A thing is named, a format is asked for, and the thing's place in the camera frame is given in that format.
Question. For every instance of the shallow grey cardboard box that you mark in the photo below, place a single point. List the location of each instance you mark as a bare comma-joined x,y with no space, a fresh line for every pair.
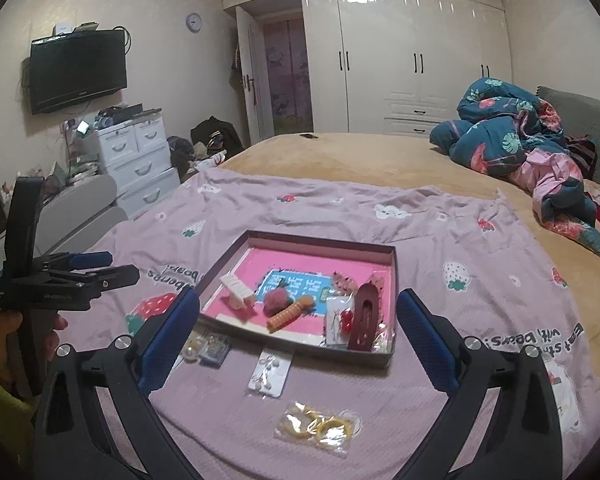
220,275

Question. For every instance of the round wall clock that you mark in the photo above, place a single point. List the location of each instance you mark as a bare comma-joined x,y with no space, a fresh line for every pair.
194,22

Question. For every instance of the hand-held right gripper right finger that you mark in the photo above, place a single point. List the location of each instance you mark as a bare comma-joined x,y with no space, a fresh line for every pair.
430,335

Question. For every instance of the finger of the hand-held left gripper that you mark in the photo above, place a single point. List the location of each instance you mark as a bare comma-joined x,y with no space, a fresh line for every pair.
87,259
115,276

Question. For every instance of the dark bag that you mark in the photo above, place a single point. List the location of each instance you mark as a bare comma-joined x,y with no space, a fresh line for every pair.
215,135

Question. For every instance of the teal floral duvet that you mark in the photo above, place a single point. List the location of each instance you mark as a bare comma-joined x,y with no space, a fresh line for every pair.
495,130

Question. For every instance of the pile of clothes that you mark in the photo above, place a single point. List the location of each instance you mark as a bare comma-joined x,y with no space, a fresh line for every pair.
195,157

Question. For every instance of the beige bed sheet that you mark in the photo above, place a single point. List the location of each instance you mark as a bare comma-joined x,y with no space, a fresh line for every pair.
355,160

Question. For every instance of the purple strawberry print blanket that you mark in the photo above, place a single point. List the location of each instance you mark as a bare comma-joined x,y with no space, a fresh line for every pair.
430,240

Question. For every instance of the pink fuzzy strawberry hair clip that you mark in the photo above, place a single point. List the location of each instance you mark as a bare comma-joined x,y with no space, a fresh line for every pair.
277,302

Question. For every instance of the red cherry earring packet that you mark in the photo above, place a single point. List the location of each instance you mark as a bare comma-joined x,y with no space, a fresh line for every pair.
337,320

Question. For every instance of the pink garment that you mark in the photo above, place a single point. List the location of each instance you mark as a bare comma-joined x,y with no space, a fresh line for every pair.
550,175

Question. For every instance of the black wall television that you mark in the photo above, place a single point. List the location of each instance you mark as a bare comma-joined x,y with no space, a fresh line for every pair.
75,70

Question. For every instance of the black phone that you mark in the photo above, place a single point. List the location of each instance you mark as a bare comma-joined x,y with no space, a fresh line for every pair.
309,135

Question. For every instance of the small clear jewelry box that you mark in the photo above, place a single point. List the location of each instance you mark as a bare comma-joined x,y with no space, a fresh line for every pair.
215,352

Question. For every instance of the pink booklet with blue label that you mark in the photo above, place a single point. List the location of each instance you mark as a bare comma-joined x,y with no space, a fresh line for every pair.
290,260

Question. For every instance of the beige polka dot bow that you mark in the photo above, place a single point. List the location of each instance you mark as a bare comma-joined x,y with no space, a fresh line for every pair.
342,282

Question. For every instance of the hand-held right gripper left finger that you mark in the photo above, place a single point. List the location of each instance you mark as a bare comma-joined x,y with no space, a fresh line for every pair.
172,330

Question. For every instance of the white drawer cabinet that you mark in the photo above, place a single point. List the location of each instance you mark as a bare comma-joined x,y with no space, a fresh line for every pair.
140,160

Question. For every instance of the dark red hair clip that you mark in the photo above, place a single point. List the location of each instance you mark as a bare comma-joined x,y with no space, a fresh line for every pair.
362,310

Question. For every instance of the person's left forearm green sleeve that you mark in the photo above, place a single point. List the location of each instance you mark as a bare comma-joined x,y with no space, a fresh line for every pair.
0,410

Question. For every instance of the grey chair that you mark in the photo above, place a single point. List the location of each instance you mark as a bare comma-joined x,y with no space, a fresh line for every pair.
80,210

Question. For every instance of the white door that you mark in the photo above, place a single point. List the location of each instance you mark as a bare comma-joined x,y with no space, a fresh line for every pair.
247,75

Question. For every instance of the pink door curtain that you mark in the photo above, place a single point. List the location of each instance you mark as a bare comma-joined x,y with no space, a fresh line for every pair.
287,75

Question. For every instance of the white wardrobe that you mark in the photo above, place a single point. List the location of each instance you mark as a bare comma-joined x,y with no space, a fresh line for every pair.
405,50

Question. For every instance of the dark striped garment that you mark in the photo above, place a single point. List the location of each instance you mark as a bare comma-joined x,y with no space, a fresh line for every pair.
582,152

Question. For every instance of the white claw hair clip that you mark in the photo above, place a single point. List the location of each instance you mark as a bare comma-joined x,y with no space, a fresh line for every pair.
237,290

